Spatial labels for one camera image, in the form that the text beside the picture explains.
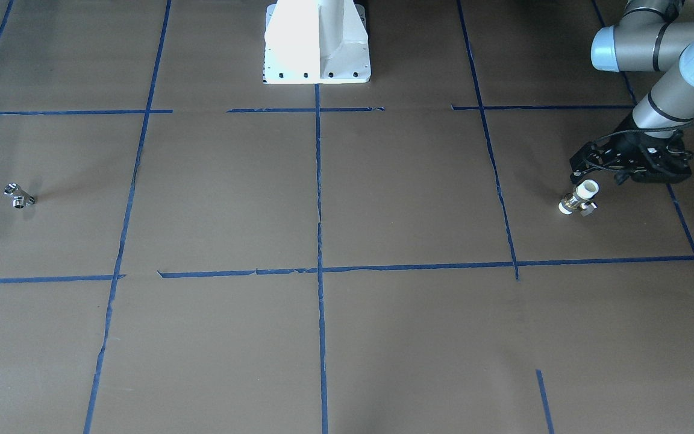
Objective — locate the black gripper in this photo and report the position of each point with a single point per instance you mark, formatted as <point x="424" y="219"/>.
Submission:
<point x="628" y="142"/>

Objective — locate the white brass PPR valve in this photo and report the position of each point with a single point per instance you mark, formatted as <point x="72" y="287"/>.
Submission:
<point x="580" y="199"/>

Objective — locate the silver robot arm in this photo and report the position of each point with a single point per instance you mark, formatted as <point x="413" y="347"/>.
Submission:
<point x="650" y="38"/>

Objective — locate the chrome tee pipe fitting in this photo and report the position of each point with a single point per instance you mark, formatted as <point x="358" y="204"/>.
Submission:
<point x="19" y="198"/>

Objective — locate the brown paper table cover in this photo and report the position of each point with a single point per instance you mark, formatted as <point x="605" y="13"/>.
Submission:
<point x="210" y="254"/>

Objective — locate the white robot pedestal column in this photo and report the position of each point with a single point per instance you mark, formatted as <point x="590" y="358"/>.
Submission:
<point x="314" y="42"/>

